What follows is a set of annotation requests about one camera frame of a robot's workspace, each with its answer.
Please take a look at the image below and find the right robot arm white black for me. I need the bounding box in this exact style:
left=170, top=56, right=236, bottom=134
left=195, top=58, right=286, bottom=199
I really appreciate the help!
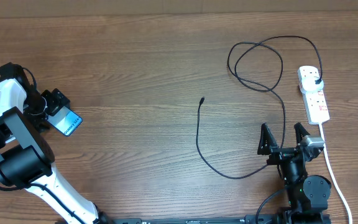
left=254, top=123, right=332, bottom=223

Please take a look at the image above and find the white power strip cord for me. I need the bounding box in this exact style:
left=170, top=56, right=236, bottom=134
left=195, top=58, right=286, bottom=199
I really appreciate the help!
left=318, top=123, right=354, bottom=224

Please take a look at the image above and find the white charger plug adapter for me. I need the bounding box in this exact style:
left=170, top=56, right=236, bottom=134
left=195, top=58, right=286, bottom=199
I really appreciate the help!
left=299, top=77, right=324, bottom=94

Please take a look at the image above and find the blue Galaxy smartphone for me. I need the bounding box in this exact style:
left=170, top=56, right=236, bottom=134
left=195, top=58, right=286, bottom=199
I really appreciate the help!
left=47, top=106, right=83, bottom=136

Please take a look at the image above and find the black USB charging cable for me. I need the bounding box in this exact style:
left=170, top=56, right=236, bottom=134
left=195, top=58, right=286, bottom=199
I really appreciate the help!
left=195, top=35, right=324, bottom=180

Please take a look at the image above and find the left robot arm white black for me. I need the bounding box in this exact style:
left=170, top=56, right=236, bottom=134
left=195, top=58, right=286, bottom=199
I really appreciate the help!
left=0, top=62, right=112, bottom=223

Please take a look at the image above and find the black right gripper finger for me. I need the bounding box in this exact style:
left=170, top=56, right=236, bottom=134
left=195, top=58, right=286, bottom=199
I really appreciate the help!
left=294, top=123, right=310, bottom=146
left=257, top=123, right=278, bottom=155

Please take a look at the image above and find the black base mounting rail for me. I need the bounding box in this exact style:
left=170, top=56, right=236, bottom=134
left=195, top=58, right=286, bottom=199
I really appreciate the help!
left=110, top=213, right=332, bottom=224

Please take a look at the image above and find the white power strip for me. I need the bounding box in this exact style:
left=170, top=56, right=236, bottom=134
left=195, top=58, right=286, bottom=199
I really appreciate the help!
left=297, top=65, right=330, bottom=124

